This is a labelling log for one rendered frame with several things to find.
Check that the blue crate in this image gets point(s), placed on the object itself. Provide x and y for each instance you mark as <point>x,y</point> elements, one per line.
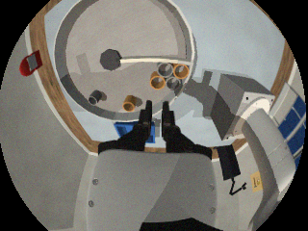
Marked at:
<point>129,126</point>

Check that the bronze cylinder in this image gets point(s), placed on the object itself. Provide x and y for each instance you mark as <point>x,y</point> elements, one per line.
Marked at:
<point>183,74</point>
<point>129,103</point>
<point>156,85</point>

